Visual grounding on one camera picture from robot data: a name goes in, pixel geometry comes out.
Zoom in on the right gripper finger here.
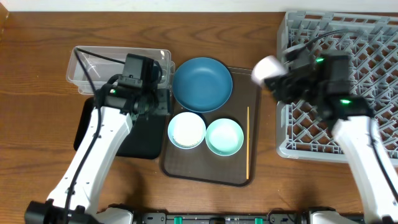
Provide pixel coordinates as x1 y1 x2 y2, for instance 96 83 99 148
263 73 299 90
270 86 303 104

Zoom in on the white cup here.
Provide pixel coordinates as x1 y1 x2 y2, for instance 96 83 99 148
251 55 288 87

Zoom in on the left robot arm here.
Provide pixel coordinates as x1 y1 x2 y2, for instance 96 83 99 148
24 54 171 223

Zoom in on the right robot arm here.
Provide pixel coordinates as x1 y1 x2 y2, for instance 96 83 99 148
252 48 397 223

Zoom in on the grey dishwasher rack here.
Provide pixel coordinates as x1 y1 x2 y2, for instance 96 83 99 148
276 11 397 166

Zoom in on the light blue bowl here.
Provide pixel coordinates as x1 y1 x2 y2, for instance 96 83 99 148
167 112 206 149

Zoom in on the black plastic bin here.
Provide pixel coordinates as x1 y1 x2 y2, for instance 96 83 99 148
73 97 166 159

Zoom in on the wooden chopstick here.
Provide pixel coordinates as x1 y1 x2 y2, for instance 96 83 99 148
246 106 250 180

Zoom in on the dark blue plate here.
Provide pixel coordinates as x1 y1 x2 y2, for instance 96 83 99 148
172 57 233 113

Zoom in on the clear plastic bin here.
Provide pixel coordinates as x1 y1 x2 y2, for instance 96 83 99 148
66 45 175 95

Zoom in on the mint green bowl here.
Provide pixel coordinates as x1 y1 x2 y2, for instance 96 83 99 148
205 118 244 157

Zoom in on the brown serving tray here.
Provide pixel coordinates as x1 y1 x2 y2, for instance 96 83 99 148
160 67 261 187

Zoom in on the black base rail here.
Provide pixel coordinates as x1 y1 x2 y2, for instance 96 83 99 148
99 203 368 224

